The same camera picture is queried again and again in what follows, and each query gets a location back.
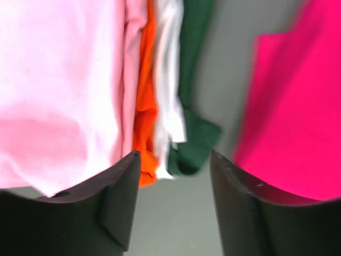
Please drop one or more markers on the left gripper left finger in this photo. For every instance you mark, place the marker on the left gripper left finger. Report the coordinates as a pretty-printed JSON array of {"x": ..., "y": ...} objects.
[{"x": 94, "y": 217}]

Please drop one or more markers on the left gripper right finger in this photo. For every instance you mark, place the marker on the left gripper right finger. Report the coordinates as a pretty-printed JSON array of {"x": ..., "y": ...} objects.
[{"x": 256, "y": 218}]

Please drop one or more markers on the magenta t-shirt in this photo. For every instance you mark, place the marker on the magenta t-shirt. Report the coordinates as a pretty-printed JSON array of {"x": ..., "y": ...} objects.
[{"x": 290, "y": 135}]

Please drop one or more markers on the folded orange t-shirt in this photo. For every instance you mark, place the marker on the folded orange t-shirt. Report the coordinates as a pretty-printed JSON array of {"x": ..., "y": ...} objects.
[{"x": 146, "y": 108}]

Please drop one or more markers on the folded light pink t-shirt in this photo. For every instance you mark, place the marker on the folded light pink t-shirt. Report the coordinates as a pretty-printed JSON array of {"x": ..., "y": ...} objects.
[{"x": 69, "y": 72}]

